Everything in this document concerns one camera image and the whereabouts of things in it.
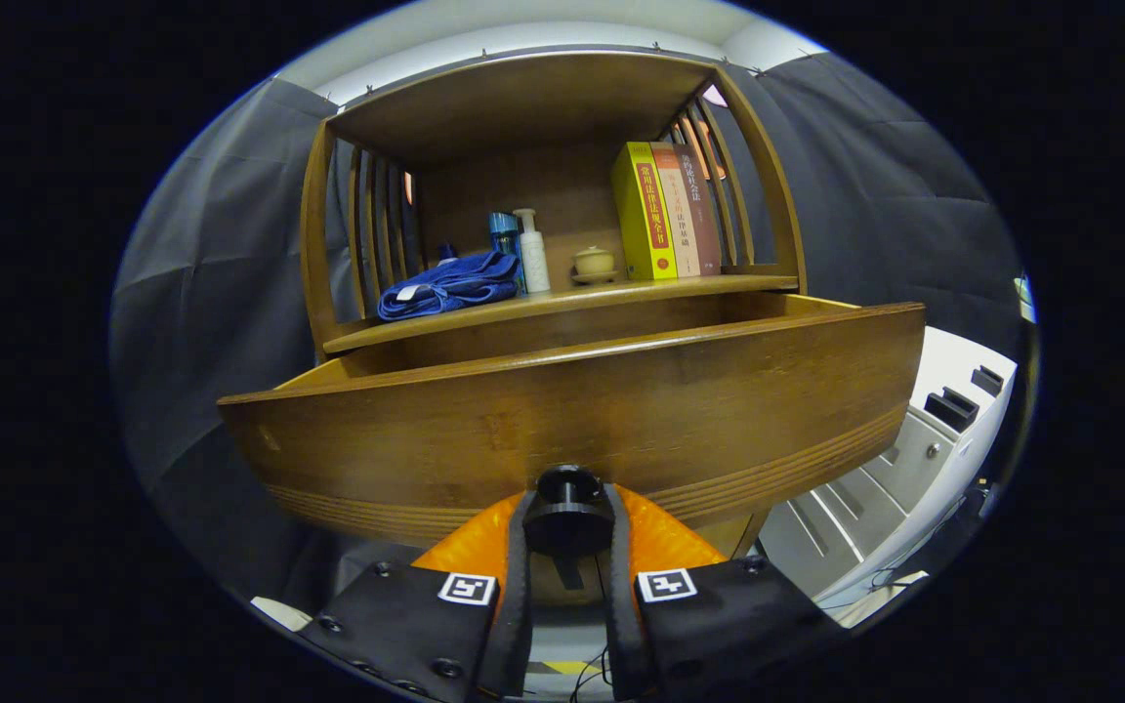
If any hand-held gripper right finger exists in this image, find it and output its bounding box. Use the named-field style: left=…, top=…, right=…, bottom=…
left=604, top=483, right=847, bottom=702

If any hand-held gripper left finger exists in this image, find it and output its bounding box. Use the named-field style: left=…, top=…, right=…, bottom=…
left=299, top=488, right=536, bottom=703

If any wooden drawer with black knob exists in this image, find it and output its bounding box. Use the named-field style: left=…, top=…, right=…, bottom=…
left=218, top=293, right=927, bottom=562

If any white drawer unit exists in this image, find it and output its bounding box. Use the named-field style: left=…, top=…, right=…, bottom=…
left=756, top=327, right=1018, bottom=611

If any wooden countertop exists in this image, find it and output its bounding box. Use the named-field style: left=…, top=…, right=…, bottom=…
left=323, top=273, right=800, bottom=354

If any wooden cabinet with slatted shelf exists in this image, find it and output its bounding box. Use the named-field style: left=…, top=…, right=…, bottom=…
left=299, top=51, right=808, bottom=606

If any blue folded towel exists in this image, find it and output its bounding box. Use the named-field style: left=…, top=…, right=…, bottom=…
left=376, top=250, right=522, bottom=322

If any white pump bottle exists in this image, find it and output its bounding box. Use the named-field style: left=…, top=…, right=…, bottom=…
left=513, top=207, right=552, bottom=294

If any teal blue bottle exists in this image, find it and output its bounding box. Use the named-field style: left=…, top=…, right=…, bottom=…
left=487, top=212, right=527, bottom=294

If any brown book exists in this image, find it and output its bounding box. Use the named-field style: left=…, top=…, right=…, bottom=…
left=672, top=145, right=723, bottom=275

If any yellow book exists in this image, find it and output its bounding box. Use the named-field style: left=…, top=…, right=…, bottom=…
left=610, top=142, right=679, bottom=282

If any tangle of black cables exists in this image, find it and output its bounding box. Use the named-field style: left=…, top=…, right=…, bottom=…
left=570, top=557, right=614, bottom=702

